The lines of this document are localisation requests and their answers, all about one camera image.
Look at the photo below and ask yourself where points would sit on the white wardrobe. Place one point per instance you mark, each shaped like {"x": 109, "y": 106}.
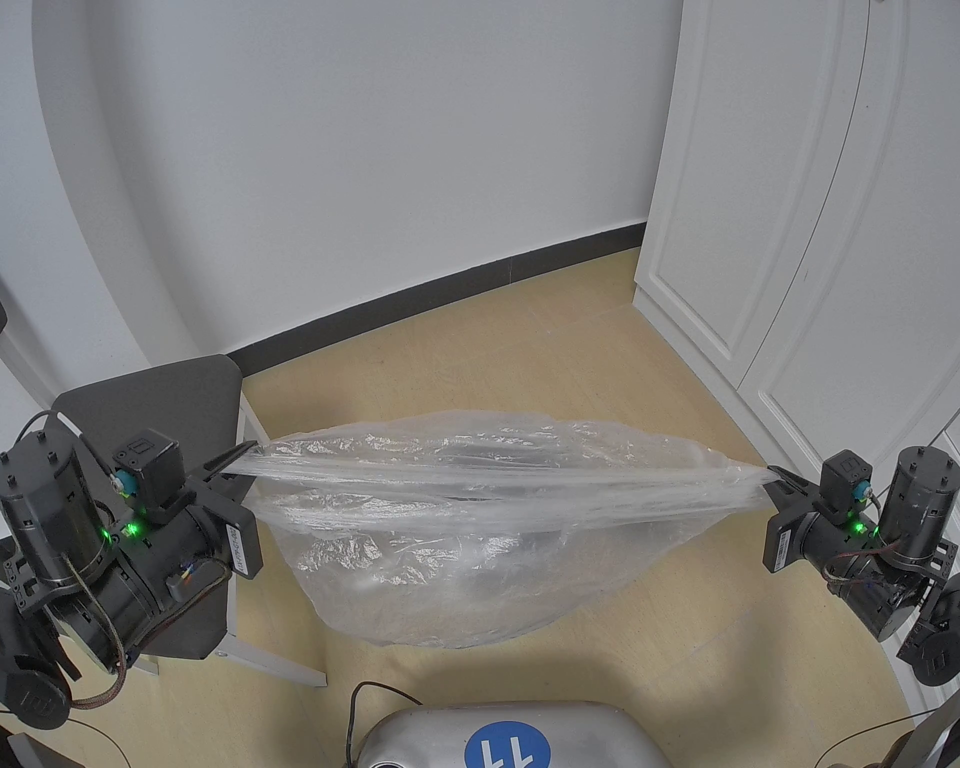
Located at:
{"x": 787, "y": 225}

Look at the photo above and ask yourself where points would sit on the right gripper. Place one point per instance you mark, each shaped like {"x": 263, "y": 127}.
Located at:
{"x": 817, "y": 544}

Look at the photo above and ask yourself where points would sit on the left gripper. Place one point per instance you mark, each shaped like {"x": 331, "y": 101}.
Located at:
{"x": 165, "y": 570}

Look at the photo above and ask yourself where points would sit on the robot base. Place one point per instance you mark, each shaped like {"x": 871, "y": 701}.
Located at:
{"x": 510, "y": 731}

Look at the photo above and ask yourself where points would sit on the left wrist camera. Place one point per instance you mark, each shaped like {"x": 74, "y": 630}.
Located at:
{"x": 150, "y": 465}

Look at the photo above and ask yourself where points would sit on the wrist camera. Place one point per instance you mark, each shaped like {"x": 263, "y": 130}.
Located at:
{"x": 150, "y": 465}
{"x": 844, "y": 480}

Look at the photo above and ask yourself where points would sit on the clear plastic bag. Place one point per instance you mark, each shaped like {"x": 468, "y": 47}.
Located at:
{"x": 487, "y": 465}

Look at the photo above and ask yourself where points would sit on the grey white chair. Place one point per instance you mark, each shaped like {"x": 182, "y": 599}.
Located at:
{"x": 172, "y": 397}

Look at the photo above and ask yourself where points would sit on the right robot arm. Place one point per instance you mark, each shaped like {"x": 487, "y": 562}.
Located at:
{"x": 919, "y": 502}

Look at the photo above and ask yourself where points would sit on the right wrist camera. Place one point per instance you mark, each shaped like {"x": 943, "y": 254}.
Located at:
{"x": 844, "y": 480}

